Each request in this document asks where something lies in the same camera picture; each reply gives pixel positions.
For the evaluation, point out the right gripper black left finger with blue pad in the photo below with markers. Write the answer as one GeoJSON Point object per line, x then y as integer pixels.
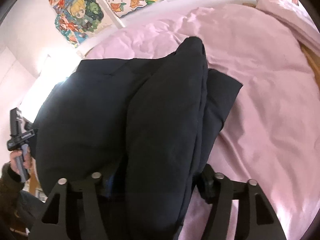
{"type": "Point", "coordinates": [72, 211]}

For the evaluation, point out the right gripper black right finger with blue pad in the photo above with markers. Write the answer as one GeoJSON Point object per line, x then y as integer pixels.
{"type": "Point", "coordinates": [256, 216]}

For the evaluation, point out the black puffer jacket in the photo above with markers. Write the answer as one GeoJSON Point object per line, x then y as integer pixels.
{"type": "Point", "coordinates": [154, 120]}

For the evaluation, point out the dark sleeve left forearm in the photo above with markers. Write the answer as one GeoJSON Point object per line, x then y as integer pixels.
{"type": "Point", "coordinates": [19, 208]}

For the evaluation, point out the person's left hand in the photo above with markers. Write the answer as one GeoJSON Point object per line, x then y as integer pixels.
{"type": "Point", "coordinates": [28, 162]}

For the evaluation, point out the pink bed sheet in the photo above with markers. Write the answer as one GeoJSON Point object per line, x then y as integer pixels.
{"type": "Point", "coordinates": [272, 131]}

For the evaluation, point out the anime girl drawing poster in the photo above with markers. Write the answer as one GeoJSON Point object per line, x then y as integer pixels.
{"type": "Point", "coordinates": [78, 20]}

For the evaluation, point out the folded pink blanket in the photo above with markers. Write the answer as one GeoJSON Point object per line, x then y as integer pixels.
{"type": "Point", "coordinates": [298, 21]}

